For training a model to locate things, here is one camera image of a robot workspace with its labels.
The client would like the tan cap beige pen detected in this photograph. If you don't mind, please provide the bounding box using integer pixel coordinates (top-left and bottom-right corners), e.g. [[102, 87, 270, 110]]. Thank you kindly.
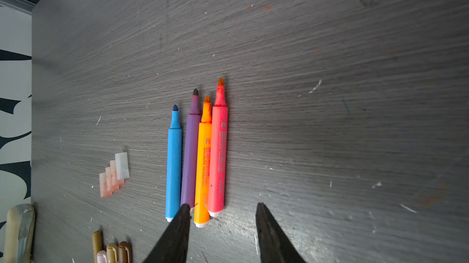
[[106, 243, 118, 263]]

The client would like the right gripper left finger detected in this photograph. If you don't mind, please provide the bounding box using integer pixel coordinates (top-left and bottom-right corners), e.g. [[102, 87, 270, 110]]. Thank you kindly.
[[144, 204, 191, 263]]

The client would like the pink-red marker pen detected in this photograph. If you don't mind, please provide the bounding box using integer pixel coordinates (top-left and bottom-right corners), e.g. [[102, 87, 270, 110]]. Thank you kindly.
[[208, 78, 228, 217]]

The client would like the blue marker pen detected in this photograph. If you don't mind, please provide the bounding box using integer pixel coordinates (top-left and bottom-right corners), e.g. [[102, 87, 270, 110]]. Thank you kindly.
[[165, 105, 182, 222]]

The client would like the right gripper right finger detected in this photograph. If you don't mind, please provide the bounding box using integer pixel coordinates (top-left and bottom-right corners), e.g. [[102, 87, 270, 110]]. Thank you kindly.
[[255, 203, 306, 263]]

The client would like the orange marker pen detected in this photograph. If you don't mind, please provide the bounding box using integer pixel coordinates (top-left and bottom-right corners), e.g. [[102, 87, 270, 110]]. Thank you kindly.
[[194, 96, 212, 228]]

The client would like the purple marker pen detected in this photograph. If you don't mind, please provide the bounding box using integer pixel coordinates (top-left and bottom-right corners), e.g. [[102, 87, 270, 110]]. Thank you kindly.
[[181, 89, 202, 209]]

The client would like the clear orange pen cap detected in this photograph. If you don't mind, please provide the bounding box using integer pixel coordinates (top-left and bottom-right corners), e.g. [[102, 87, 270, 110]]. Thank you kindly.
[[105, 167, 120, 194]]

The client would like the gold cap green pen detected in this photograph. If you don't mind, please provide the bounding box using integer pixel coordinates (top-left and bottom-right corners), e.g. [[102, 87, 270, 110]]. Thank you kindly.
[[92, 230, 103, 263]]

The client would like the clear pink pen cap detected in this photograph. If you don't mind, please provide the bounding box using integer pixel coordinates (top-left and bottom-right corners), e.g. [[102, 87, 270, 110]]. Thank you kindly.
[[110, 160, 125, 189]]

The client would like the clear red pen cap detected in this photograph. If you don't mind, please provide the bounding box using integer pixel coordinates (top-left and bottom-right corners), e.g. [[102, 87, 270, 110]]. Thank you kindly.
[[99, 173, 112, 198]]

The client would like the beige foam pad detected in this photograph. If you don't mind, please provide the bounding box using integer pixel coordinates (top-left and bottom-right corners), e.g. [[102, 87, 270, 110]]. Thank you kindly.
[[3, 204, 35, 263]]

